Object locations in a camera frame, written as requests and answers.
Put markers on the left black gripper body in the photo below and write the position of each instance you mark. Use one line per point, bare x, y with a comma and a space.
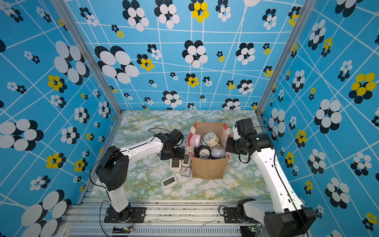
176, 153

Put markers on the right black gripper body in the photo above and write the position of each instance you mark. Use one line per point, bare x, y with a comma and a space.
235, 146

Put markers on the grey round clock wire handle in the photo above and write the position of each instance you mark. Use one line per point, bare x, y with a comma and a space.
218, 152

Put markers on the large white digital clock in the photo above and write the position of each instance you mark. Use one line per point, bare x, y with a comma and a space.
175, 165

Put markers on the pink round alarm clock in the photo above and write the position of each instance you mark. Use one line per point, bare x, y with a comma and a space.
197, 138

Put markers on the blue twin-bell alarm clock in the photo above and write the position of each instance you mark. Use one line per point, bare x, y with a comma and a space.
211, 139

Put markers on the black round alarm clock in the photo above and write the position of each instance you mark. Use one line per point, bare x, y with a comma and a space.
203, 152

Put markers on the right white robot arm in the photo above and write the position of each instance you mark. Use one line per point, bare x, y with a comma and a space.
288, 216

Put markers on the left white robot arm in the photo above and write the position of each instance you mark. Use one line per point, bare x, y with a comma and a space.
113, 167

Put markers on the white bell alarm clock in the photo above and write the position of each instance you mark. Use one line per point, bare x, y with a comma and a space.
184, 144

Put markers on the small white digital clock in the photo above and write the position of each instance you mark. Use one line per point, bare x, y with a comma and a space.
186, 161

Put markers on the small clear square clock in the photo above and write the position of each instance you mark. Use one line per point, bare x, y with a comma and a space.
186, 171

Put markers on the lowest white digital clock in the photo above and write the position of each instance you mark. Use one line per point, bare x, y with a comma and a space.
169, 182

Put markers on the right green circuit board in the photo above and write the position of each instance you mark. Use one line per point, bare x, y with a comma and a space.
248, 231

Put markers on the green circuit board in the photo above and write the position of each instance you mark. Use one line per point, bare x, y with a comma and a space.
248, 231
122, 230

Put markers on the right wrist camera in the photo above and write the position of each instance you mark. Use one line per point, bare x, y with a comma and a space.
236, 135

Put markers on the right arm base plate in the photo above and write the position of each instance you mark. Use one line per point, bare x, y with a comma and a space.
230, 215

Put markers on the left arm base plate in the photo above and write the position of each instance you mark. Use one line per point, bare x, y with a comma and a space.
129, 215

